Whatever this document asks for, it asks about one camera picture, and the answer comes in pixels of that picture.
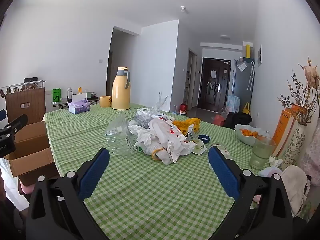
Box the purple tissue box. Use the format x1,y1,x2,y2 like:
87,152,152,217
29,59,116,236
68,92,90,114

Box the dark brown entrance door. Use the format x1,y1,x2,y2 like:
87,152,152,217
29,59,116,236
197,57,232,112

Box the brown wooden chair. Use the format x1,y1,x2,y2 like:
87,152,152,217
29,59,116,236
5,87,47,125

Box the orange paper bag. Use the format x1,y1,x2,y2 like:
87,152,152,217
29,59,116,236
272,105,303,157

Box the white red plastic bag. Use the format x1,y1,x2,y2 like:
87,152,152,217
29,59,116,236
149,116,187,145

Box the yellow snack bag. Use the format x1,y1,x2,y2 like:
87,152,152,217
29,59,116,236
173,117,201,133

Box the metal rail rack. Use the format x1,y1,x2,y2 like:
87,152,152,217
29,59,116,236
0,80,46,98

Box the clear plastic bag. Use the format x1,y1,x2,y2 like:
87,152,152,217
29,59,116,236
135,96,169,128

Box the dried flower branches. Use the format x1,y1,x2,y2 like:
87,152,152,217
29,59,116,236
276,56,320,126

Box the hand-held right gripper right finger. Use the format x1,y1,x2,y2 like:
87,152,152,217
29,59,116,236
208,145,293,240

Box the light blue hanging cloth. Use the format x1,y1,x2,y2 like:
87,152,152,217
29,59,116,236
226,95,240,113

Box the white cloth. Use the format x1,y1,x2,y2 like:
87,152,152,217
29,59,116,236
281,164,311,217

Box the clear plastic jar white lid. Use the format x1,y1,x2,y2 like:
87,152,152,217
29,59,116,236
104,116,135,155

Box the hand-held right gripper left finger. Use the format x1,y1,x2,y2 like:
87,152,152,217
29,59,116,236
26,147,110,240

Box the brown cardboard box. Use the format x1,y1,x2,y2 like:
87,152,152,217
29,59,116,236
3,121,60,187

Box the yellow thermos jug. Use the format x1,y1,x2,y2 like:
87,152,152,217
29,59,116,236
112,67,131,110

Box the floral vase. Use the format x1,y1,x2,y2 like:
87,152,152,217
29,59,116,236
281,124,307,167

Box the white knitted glove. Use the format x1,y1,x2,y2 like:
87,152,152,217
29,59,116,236
150,141,186,166

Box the grey refrigerator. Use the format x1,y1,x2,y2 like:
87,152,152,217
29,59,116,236
231,58,255,105

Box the white umbrella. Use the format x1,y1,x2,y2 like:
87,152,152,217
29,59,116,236
247,61,255,90

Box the crumpled white tissue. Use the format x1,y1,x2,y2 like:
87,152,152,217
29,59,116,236
269,156,283,168
129,125,152,143

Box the green checked tablecloth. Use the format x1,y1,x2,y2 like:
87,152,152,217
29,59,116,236
44,102,310,240

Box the white green paper wrapper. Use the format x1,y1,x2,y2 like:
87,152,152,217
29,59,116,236
192,140,208,156
134,141,151,153

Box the white bowl of oranges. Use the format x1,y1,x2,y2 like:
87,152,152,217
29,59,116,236
234,124,262,147

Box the pink floral cloth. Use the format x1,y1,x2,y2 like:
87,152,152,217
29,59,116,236
300,117,320,180

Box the black bag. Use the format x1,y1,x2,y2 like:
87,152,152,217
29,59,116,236
224,111,253,130

